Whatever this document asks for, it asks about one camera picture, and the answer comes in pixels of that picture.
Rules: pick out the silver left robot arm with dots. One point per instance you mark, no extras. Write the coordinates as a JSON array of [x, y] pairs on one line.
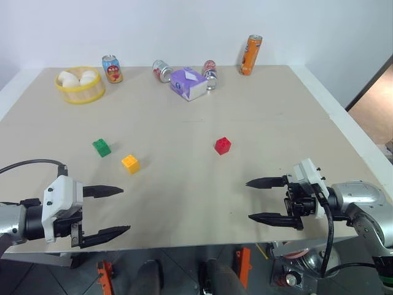
[[13, 216]]

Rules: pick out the green toy block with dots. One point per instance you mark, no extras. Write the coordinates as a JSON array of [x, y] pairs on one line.
[[102, 148]]

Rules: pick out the white steamed bun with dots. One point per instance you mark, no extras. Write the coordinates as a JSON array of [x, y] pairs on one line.
[[71, 82], [65, 76], [88, 77]]

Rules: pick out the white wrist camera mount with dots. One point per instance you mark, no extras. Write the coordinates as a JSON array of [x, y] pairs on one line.
[[307, 172], [63, 192]]

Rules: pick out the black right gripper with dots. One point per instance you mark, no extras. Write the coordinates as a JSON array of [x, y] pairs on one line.
[[299, 199]]

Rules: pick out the brown wooden door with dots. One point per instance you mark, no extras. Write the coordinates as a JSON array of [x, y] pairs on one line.
[[373, 104]]

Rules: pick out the red toy block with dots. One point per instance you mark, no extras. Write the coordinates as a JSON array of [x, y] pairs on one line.
[[222, 146]]

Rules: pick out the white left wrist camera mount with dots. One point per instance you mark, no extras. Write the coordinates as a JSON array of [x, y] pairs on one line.
[[63, 192]]

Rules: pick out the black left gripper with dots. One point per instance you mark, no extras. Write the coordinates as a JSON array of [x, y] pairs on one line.
[[66, 225]]

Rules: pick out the red blue cola can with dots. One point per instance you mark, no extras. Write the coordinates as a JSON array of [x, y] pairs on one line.
[[210, 73]]

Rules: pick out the yellow toy block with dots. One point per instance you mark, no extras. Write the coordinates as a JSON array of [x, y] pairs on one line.
[[131, 164]]

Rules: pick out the dark rounded shape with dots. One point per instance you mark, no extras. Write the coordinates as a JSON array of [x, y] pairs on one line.
[[219, 278]]

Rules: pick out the red white soda can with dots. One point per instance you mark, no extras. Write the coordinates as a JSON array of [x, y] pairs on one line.
[[160, 70]]

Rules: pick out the orange clamp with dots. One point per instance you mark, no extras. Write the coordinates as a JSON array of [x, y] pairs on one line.
[[244, 265], [104, 276]]

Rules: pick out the purple tissue pack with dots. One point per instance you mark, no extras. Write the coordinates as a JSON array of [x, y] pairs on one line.
[[187, 84]]

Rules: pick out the tall orange drink can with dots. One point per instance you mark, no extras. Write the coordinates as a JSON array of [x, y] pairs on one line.
[[250, 55]]

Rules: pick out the blue peach drink can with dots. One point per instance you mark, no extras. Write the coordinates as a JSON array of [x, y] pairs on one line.
[[113, 70]]

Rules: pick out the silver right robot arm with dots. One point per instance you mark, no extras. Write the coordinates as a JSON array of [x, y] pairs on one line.
[[359, 196]]

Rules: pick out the bamboo steamer basket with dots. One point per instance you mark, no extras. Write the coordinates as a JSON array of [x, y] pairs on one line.
[[81, 93]]

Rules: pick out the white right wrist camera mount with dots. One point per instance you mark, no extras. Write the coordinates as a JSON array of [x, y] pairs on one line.
[[307, 172]]

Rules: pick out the silver robot body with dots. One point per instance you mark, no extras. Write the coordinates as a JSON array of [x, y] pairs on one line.
[[302, 261]]

